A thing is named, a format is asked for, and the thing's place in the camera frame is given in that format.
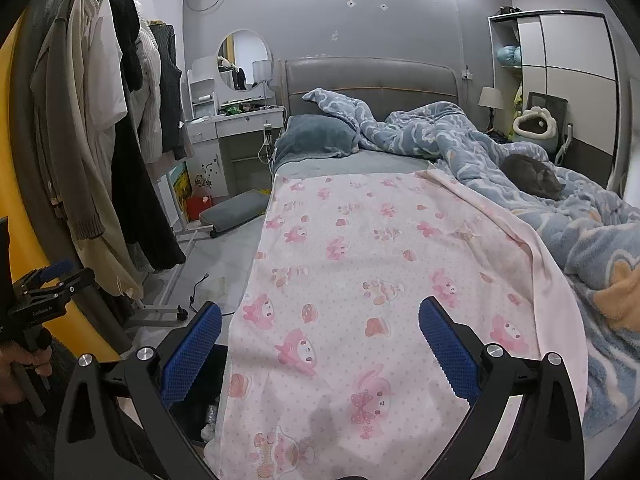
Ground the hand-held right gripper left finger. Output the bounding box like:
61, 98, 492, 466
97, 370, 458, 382
54, 301, 223, 480

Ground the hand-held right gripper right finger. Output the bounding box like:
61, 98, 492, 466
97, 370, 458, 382
417, 296, 586, 480

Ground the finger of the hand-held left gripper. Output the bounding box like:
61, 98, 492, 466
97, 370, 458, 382
15, 259, 75, 291
22, 267, 96, 307

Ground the person's left hand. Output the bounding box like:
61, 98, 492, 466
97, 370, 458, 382
0, 342, 53, 405

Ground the white clothes rack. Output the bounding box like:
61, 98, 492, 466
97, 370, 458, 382
107, 0, 216, 322

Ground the cream long coat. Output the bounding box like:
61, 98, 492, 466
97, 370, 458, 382
65, 0, 144, 302

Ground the pink printed blanket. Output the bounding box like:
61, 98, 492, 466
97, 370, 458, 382
204, 169, 588, 480

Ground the black hanging garment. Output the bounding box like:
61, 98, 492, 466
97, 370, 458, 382
90, 0, 187, 274

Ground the red bag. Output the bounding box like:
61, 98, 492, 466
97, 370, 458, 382
186, 195, 215, 221

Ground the colourful picture board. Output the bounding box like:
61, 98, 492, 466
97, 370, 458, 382
167, 162, 193, 223

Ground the olive hanging coat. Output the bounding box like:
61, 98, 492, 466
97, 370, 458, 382
30, 0, 107, 242

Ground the grey padded stool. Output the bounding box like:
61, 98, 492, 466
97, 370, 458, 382
198, 191, 271, 239

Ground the white ribbed sweater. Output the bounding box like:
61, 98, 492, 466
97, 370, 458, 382
127, 22, 164, 166

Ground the blue patterned duvet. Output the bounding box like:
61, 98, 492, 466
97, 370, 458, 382
302, 87, 640, 441

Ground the grey cat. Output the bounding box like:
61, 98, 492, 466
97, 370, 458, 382
501, 154, 567, 200

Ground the grey bed sheet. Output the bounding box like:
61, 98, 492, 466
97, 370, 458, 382
274, 152, 436, 182

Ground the grey knit vest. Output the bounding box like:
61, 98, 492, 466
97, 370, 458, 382
147, 22, 190, 161

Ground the white hanging shirt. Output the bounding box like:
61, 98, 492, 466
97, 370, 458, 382
92, 0, 128, 127

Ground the white dressing table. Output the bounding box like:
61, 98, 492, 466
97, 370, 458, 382
186, 55, 287, 198

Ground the pile of cosmetics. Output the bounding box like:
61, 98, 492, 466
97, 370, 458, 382
220, 101, 272, 115

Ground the shell-shaped cat bed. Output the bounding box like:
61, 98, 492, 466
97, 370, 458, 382
512, 106, 558, 142

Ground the blue-grey pillow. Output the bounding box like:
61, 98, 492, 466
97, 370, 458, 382
274, 115, 360, 166

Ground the bedside table lamp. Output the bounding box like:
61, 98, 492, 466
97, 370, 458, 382
477, 86, 505, 131

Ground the black office chair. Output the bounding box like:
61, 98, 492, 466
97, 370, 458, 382
525, 91, 573, 166

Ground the white shade dresser lamp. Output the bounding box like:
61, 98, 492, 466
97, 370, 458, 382
251, 60, 273, 106

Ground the grey bed headboard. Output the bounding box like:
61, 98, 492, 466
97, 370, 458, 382
280, 57, 460, 122

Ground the white wardrobe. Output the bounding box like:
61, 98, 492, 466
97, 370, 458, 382
489, 10, 621, 191

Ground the black floor cable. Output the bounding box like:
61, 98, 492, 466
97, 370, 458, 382
186, 274, 234, 319

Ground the white charger cable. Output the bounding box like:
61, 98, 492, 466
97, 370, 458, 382
257, 121, 277, 164

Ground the round wall mirror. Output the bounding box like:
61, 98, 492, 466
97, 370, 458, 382
216, 30, 273, 92

